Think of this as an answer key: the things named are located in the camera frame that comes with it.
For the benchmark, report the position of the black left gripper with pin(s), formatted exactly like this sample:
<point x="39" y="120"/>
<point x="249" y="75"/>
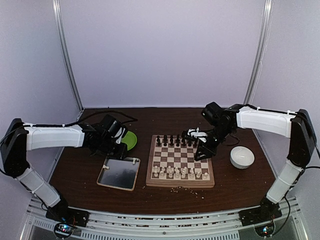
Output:
<point x="120" y="153"/>

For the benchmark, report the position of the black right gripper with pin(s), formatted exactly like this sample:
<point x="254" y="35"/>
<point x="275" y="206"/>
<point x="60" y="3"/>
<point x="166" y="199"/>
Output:
<point x="205" y="149"/>

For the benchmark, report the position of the metal tray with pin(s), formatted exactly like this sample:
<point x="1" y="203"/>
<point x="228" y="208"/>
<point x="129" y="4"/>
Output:
<point x="122" y="179"/>

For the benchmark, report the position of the white chess king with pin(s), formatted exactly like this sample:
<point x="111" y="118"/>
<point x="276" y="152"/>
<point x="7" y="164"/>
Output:
<point x="183" y="173"/>

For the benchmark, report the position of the white chess knight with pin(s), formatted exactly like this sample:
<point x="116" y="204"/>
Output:
<point x="161" y="174"/>

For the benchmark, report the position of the white chess queen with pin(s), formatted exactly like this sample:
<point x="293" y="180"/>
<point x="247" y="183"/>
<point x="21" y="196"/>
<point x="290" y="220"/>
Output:
<point x="176" y="173"/>

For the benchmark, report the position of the white chess bishop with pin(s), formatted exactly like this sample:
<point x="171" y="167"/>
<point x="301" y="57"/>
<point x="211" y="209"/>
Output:
<point x="170" y="174"/>

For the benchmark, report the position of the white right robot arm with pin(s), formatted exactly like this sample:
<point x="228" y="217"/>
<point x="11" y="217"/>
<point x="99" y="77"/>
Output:
<point x="288" y="139"/>

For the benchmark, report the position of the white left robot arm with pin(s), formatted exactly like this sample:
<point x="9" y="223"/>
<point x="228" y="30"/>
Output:
<point x="22" y="138"/>

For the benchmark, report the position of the white chess pieces pile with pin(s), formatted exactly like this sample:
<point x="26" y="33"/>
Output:
<point x="126" y="163"/>

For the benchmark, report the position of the black chess pieces row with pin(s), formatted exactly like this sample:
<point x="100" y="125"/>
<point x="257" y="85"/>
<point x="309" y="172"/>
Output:
<point x="174" y="141"/>

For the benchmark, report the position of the wooden chess board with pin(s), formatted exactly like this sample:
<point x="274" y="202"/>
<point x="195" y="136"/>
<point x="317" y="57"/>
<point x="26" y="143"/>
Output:
<point x="178" y="157"/>

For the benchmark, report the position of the green plate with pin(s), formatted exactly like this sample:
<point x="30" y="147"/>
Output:
<point x="130" y="139"/>

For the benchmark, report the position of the white bowl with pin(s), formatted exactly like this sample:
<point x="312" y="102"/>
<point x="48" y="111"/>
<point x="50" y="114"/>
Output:
<point x="241" y="157"/>

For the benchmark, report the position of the aluminium frame post right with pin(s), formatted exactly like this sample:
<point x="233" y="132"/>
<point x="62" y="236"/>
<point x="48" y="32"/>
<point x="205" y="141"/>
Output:
<point x="260" y="51"/>

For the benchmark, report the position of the aluminium frame post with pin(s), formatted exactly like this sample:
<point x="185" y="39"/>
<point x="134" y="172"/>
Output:
<point x="260" y="51"/>
<point x="65" y="53"/>

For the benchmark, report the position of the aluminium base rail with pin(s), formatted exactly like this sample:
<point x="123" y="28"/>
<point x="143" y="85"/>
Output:
<point x="221" y="225"/>

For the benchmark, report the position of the aluminium frame post left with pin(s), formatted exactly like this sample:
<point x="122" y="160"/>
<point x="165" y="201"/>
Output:
<point x="65" y="53"/>

